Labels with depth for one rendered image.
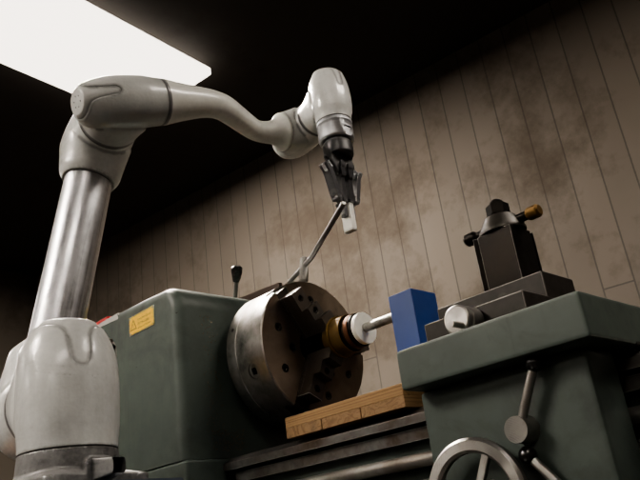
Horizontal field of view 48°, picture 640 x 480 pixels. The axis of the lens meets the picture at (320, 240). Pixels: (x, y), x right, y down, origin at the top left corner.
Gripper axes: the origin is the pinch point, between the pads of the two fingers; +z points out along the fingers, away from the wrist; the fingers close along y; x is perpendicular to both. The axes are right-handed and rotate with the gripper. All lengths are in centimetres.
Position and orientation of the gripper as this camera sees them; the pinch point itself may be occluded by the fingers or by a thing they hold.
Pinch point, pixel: (349, 218)
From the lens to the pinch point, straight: 172.4
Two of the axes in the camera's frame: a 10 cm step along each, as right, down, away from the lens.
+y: 7.2, 1.8, 6.7
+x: -6.8, 3.5, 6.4
